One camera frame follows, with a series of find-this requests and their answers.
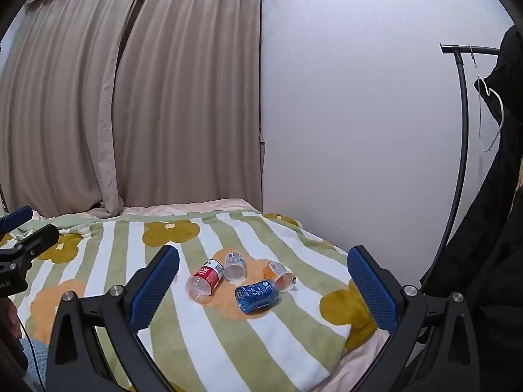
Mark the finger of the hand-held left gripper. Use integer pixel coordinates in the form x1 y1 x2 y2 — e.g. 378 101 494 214
0 224 60 263
0 206 33 234

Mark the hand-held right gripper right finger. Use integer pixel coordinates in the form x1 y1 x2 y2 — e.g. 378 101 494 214
347 245 481 392

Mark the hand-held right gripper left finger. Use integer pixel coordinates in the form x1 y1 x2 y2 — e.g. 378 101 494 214
45 245 180 392

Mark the clear cup with red label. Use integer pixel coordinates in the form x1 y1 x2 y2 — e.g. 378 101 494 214
185 259 225 303

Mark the clear cup with white label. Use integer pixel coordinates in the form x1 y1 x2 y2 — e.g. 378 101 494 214
223 252 247 282

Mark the clear cup with orange label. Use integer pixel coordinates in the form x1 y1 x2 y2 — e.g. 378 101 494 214
262 260 296 292

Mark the blue cup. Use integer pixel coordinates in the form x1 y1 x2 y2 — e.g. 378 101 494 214
234 280 282 315

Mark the person's left hand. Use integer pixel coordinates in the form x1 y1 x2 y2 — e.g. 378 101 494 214
0 298 23 341

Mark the green striped floral blanket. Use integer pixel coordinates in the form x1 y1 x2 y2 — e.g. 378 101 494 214
8 210 379 392

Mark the blue carpet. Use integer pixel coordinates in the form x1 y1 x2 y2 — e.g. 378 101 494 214
18 335 47 392

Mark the beige curtain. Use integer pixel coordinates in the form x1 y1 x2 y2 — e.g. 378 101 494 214
0 0 150 218
100 0 263 218

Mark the black garment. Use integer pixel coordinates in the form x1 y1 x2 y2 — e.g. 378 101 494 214
421 24 523 376

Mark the black clothes rack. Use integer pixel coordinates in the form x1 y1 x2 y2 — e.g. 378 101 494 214
440 43 501 278

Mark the white wire hanger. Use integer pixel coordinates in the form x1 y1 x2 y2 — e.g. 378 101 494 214
469 45 506 153

